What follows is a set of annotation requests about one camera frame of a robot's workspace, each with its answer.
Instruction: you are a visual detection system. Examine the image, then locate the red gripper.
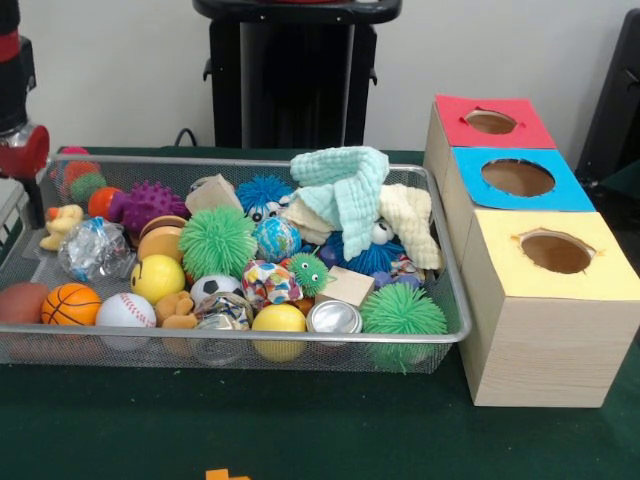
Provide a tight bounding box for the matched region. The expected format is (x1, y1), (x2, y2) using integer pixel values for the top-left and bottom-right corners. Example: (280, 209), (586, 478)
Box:
(0, 123), (51, 230)

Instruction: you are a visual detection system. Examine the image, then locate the clear plastic packet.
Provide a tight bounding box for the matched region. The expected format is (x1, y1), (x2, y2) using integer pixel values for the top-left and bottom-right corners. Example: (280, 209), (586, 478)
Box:
(57, 217), (136, 283)

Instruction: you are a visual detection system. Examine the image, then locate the purple spiky toy with eyes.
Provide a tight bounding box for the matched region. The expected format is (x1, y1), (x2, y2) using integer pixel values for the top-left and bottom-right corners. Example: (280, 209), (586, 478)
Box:
(107, 180), (190, 235)

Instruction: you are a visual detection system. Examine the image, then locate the green spiky ball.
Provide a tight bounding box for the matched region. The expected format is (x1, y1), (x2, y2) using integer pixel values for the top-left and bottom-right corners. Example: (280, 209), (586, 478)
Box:
(179, 207), (257, 283)
(358, 282), (450, 373)

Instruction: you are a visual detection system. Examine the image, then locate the mint green cloth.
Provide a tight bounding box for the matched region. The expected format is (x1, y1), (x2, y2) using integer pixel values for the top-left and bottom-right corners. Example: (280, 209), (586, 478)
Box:
(290, 147), (391, 261)

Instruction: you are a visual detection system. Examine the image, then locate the cream muslin cloth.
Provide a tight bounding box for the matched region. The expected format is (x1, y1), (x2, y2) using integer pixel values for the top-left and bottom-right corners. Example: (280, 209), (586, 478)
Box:
(278, 183), (442, 271)

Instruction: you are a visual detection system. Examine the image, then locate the clear mesh bin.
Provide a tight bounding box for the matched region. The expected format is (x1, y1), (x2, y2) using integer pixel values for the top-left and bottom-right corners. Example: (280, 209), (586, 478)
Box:
(0, 155), (475, 374)

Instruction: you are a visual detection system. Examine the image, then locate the wooden box with three holes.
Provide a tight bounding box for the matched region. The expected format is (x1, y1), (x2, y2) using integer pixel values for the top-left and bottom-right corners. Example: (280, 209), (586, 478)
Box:
(423, 95), (640, 408)

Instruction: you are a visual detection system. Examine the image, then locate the small orange basketball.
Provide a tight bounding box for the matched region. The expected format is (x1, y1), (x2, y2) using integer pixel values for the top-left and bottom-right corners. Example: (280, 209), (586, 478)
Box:
(40, 283), (102, 327)

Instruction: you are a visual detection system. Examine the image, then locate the white baseball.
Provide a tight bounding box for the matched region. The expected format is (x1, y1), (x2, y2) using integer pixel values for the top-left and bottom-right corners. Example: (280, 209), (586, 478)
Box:
(96, 293), (158, 351)

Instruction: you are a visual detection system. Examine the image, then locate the yellow smiley ball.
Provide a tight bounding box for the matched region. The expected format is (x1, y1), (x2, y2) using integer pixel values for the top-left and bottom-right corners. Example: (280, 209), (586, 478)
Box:
(130, 253), (187, 305)

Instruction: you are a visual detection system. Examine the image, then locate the dark green tablecloth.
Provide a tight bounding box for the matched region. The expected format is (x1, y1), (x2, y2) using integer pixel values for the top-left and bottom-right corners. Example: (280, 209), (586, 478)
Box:
(0, 145), (640, 480)

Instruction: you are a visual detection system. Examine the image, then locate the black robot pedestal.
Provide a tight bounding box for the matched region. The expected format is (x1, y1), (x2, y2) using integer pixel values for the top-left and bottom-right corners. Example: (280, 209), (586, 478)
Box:
(193, 0), (402, 151)

